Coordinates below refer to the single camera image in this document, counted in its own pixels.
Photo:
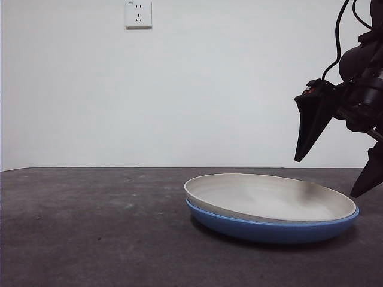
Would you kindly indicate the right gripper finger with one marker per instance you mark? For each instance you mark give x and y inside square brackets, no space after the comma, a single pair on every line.
[372,173]
[314,119]

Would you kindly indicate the white round plate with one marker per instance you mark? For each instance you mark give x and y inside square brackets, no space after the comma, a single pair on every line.
[263,197]

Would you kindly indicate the blue round plate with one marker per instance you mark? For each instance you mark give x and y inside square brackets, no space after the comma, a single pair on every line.
[269,231]

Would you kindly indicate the white wall socket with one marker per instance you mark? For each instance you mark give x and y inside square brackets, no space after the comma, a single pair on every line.
[139,15]

